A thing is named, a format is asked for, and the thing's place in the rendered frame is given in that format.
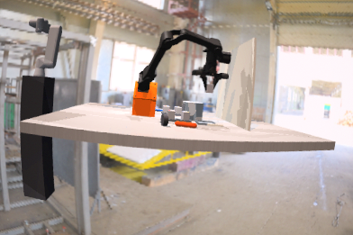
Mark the beige flat panel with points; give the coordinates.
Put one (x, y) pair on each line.
(236, 94)

